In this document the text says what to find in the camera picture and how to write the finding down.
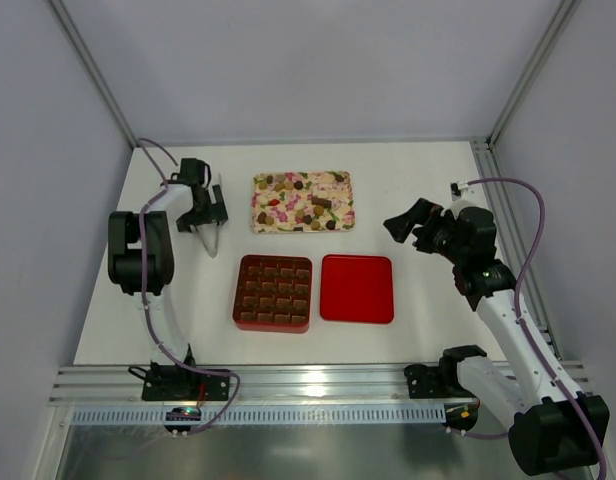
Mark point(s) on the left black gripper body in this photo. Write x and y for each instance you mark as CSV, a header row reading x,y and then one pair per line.
x,y
203,218

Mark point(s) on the left aluminium frame post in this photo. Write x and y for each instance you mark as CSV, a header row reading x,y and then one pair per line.
x,y
88,62

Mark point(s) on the metal tongs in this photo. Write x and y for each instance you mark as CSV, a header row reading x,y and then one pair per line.
x,y
209,232

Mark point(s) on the aluminium rail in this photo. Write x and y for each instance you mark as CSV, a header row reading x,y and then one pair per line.
x,y
114,385
499,196

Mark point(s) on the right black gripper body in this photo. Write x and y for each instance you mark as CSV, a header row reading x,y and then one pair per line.
x,y
420,233

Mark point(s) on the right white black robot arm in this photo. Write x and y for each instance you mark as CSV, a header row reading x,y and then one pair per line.
x,y
550,423

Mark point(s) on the slotted grey cable duct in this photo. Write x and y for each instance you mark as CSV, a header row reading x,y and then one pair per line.
x,y
263,415

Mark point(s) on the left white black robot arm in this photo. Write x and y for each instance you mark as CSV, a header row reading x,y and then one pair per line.
x,y
141,261

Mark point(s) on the red chocolate box with insert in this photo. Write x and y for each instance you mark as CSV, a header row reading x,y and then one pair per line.
x,y
273,294

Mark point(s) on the red box lid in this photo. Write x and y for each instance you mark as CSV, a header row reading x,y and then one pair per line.
x,y
357,289

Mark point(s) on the aluminium front rail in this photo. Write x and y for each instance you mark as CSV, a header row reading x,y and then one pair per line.
x,y
114,385

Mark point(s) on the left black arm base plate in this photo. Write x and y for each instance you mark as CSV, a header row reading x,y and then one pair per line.
x,y
163,383

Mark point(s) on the aluminium right side rail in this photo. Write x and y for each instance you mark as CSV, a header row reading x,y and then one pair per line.
x,y
499,196

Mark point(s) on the right aluminium frame post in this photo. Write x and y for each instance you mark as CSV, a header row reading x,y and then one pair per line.
x,y
547,42

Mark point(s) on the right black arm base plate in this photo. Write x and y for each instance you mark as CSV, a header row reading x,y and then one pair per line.
x,y
433,382

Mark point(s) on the dark rectangular chocolate bar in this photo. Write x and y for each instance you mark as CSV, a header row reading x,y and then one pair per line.
x,y
323,202

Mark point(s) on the floral rectangular tray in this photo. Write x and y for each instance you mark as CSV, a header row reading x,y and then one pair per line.
x,y
296,213

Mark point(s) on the aluminium frame post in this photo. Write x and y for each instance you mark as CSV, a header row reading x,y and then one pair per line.
x,y
547,42
88,62

